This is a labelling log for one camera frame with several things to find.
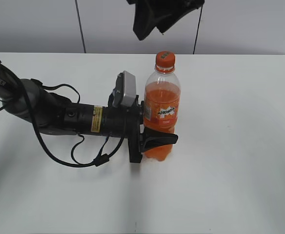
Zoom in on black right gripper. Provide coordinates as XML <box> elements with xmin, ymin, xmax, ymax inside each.
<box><xmin>127</xmin><ymin>0</ymin><xmax>205</xmax><ymax>41</ymax></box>

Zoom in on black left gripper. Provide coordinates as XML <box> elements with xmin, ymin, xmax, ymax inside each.
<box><xmin>101</xmin><ymin>95</ymin><xmax>178</xmax><ymax>163</ymax></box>

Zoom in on orange bottle cap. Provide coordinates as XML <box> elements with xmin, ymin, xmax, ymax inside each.
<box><xmin>155</xmin><ymin>51</ymin><xmax>176</xmax><ymax>74</ymax></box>

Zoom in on orange Mirinda soda bottle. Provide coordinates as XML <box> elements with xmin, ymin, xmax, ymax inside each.
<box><xmin>142</xmin><ymin>69</ymin><xmax>182</xmax><ymax>162</ymax></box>

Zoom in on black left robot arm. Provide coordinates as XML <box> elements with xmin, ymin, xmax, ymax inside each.
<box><xmin>0</xmin><ymin>61</ymin><xmax>178</xmax><ymax>163</ymax></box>

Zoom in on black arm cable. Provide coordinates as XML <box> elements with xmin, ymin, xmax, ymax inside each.
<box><xmin>22</xmin><ymin>82</ymin><xmax>125</xmax><ymax>168</ymax></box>

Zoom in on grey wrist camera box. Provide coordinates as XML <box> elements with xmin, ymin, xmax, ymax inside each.
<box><xmin>112</xmin><ymin>71</ymin><xmax>136</xmax><ymax>107</ymax></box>

